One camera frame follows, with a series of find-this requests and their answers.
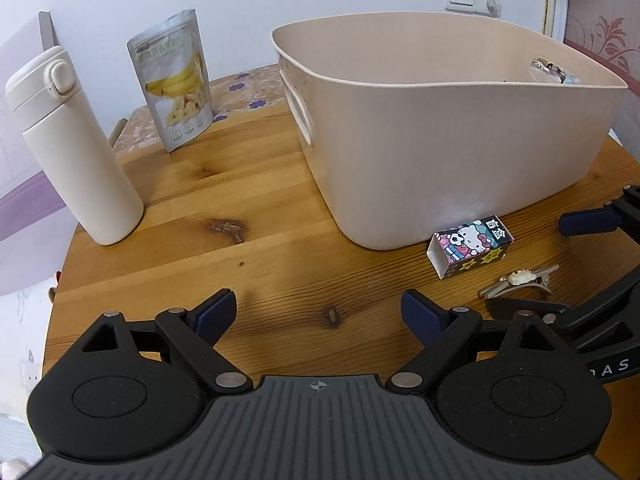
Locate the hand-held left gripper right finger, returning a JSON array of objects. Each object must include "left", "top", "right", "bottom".
[{"left": 390, "top": 288, "right": 581, "bottom": 393}]

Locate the white door frame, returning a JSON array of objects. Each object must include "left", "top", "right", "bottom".
[{"left": 542, "top": 0, "right": 572, "bottom": 43}]

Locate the small cartoon printed box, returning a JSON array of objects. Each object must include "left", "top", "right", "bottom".
[{"left": 427, "top": 215, "right": 516, "bottom": 281}]

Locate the pink plastic storage bin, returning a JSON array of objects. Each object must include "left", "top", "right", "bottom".
[{"left": 271, "top": 10, "right": 630, "bottom": 251}]

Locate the beige hair clip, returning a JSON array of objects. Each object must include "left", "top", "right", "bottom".
[{"left": 477, "top": 265, "right": 561, "bottom": 300}]

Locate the white thermos bottle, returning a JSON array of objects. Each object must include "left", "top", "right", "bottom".
[{"left": 5, "top": 45, "right": 146, "bottom": 247}]

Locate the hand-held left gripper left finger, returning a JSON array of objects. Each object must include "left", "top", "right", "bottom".
[{"left": 80, "top": 287, "right": 256, "bottom": 396}]

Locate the banana chip pouch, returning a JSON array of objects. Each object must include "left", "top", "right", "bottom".
[{"left": 126, "top": 8, "right": 215, "bottom": 154}]

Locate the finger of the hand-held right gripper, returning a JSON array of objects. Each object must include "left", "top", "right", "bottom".
[
  {"left": 485, "top": 267, "right": 640, "bottom": 342},
  {"left": 559, "top": 187, "right": 640, "bottom": 238}
]

